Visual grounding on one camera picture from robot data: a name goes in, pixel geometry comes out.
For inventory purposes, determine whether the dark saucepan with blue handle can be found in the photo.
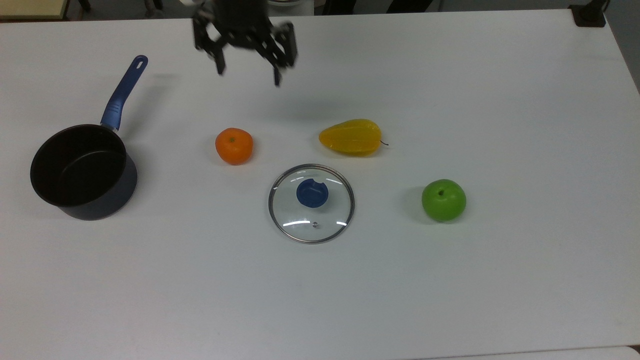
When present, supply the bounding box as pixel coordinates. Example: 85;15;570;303
30;55;149;221

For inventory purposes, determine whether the wooden table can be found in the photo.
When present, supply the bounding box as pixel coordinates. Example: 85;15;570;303
0;0;70;21

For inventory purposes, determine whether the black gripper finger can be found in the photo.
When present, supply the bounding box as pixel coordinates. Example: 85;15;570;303
192;8;229;76
256;21;299;87

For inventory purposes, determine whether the green apple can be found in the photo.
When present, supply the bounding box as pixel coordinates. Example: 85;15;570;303
421;179;467;223

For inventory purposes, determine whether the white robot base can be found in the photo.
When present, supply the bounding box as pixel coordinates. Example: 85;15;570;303
267;0;316;16

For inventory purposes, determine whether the glass lid with blue knob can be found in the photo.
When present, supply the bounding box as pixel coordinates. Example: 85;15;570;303
268;163;356;245

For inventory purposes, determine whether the black table clamp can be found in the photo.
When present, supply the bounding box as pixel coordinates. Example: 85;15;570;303
568;0;611;28

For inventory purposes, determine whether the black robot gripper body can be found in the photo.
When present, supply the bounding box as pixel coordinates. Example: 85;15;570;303
212;0;274;50

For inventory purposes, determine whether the yellow pear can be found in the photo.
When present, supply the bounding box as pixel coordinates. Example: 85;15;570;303
318;118;390;157

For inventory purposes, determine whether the orange tangerine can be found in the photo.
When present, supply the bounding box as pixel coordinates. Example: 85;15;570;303
215;127;254;166

